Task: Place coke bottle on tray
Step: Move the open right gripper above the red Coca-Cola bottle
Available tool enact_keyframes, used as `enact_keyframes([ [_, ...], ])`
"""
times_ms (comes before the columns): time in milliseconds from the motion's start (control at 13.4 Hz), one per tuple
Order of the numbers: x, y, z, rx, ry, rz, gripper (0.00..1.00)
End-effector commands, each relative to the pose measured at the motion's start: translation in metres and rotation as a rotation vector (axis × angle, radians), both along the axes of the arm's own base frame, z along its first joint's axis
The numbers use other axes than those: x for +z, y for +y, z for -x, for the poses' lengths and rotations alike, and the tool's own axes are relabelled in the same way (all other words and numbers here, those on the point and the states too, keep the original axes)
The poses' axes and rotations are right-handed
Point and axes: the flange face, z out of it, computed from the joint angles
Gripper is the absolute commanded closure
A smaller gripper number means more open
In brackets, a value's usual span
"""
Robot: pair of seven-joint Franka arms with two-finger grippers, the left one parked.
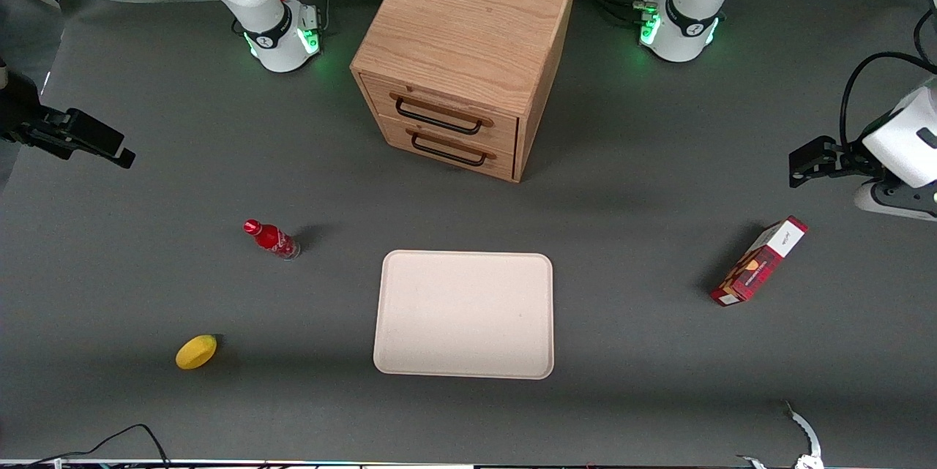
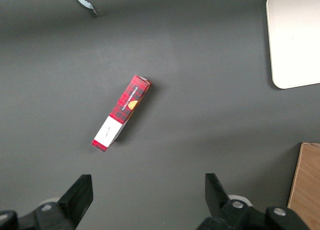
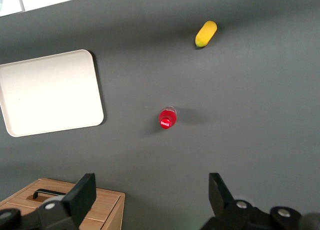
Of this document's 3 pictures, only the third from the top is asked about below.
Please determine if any wooden upper drawer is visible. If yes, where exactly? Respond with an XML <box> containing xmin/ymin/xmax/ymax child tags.
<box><xmin>0</xmin><ymin>202</ymin><xmax>109</xmax><ymax>230</ymax></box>

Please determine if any wooden drawer cabinet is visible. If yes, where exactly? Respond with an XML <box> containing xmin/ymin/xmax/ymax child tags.
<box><xmin>0</xmin><ymin>178</ymin><xmax>126</xmax><ymax>230</ymax></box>

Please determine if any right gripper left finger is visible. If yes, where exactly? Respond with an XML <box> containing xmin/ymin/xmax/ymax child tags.
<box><xmin>0</xmin><ymin>173</ymin><xmax>97</xmax><ymax>230</ymax></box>

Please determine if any wooden drawer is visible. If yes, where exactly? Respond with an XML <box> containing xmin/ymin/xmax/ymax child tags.
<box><xmin>0</xmin><ymin>202</ymin><xmax>109</xmax><ymax>230</ymax></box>
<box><xmin>0</xmin><ymin>178</ymin><xmax>125</xmax><ymax>223</ymax></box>

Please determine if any wooden lower drawer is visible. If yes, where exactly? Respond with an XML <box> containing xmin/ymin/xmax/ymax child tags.
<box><xmin>0</xmin><ymin>178</ymin><xmax>125</xmax><ymax>223</ymax></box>

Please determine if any black lower drawer handle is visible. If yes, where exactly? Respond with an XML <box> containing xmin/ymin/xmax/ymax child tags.
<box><xmin>32</xmin><ymin>189</ymin><xmax>67</xmax><ymax>201</ymax></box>

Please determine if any red coke bottle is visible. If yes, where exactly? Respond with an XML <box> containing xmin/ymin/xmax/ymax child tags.
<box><xmin>157</xmin><ymin>105</ymin><xmax>178</xmax><ymax>130</ymax></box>

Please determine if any cream rectangular tray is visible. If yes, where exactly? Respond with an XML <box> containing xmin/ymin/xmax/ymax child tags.
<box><xmin>0</xmin><ymin>49</ymin><xmax>105</xmax><ymax>138</ymax></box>

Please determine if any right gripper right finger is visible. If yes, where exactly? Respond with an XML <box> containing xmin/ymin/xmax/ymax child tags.
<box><xmin>208</xmin><ymin>172</ymin><xmax>305</xmax><ymax>230</ymax></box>

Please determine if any yellow lemon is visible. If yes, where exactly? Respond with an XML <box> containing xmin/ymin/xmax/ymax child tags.
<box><xmin>194</xmin><ymin>20</ymin><xmax>218</xmax><ymax>48</ymax></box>

